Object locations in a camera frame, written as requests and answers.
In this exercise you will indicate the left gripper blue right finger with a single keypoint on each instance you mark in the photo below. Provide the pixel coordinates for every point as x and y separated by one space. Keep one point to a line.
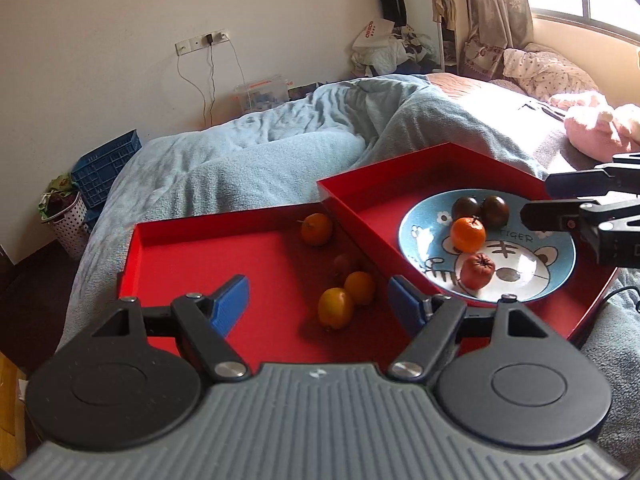
436 322

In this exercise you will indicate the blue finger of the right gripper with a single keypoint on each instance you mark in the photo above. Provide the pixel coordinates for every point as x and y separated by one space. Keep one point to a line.
554 215
575 182

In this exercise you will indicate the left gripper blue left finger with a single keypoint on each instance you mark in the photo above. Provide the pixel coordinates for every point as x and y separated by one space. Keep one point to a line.
187 339

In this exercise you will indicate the dark brown tomato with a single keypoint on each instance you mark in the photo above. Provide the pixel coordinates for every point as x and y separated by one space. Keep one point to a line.
494 212

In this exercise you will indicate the orange tangerine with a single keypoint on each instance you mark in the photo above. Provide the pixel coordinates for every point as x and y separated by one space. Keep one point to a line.
361 287
316 229
467 234

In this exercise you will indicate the small red fruit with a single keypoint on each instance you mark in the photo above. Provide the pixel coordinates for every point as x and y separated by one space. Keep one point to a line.
342 264

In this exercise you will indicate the red box with fruits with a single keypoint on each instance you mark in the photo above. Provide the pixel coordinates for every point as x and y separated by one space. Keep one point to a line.
286 277

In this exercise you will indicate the blue tiger plate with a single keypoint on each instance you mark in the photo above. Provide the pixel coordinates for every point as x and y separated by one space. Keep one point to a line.
529 264

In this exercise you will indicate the pink pillow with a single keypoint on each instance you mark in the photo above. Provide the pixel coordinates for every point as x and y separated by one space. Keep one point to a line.
601 133

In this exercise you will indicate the dark green tomato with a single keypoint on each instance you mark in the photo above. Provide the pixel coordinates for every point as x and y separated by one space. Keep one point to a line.
466 207

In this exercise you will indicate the yellow orange near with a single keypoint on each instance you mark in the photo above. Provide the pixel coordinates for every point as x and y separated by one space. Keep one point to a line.
335 308

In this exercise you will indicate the white dotted waste bin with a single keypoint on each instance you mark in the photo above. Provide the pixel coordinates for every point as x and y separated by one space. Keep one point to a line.
63 210

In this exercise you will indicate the light blue blanket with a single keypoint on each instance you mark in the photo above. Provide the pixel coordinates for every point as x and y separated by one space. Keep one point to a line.
277 157

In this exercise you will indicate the blue plastic crate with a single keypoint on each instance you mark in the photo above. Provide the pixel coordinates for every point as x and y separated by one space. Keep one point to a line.
95 172

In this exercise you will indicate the hanging clothes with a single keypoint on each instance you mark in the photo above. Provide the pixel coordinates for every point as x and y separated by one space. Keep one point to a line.
483 31

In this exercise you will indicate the clear plastic storage box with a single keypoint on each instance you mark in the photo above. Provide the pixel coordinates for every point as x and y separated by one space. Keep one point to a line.
262 95

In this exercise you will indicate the white shopping bag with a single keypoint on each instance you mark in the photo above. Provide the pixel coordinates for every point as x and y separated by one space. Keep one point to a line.
376 34

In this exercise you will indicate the white wall socket strip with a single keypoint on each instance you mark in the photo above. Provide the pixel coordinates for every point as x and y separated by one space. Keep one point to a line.
200 42

